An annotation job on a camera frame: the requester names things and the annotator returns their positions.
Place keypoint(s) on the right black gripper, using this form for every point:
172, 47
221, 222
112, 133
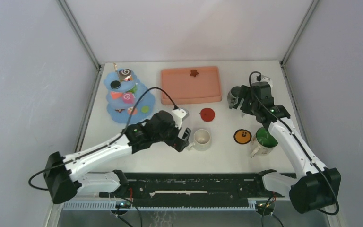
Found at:
246, 94

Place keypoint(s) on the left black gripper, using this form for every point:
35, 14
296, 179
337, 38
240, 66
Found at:
176, 142

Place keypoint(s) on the dark green ceramic mug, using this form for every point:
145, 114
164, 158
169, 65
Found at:
234, 98

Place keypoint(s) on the green round macaron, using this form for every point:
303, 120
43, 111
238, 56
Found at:
145, 109

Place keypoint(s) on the orange round coaster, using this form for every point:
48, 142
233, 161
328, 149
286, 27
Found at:
242, 136

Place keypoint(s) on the pink swirl roll cake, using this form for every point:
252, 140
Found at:
128, 98

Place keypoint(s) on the cream ceramic mug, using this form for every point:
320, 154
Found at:
201, 141

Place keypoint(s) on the floral mug green inside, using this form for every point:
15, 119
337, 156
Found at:
262, 143

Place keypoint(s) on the green swirl roll cake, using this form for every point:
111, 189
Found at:
134, 89

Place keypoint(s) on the red round coaster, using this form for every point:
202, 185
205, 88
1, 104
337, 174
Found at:
207, 114

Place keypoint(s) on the blue three-tier cake stand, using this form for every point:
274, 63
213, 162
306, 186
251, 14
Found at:
142, 98

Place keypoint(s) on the pink cake slice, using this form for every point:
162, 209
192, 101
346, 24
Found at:
115, 95

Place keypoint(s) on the black round cookie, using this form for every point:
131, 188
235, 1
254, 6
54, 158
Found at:
115, 84

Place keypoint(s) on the brown swirl roll cake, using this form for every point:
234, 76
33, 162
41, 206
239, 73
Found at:
125, 75

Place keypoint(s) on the orange glazed donut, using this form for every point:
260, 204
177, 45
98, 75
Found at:
132, 111

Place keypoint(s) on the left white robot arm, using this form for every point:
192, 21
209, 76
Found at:
71, 175

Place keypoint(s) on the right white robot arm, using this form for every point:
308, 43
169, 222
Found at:
315, 186

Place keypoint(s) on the pink dessert tray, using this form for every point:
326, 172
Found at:
185, 89

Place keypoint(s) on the brown star cookie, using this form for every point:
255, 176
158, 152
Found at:
194, 73

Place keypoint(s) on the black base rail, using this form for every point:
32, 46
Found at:
192, 190

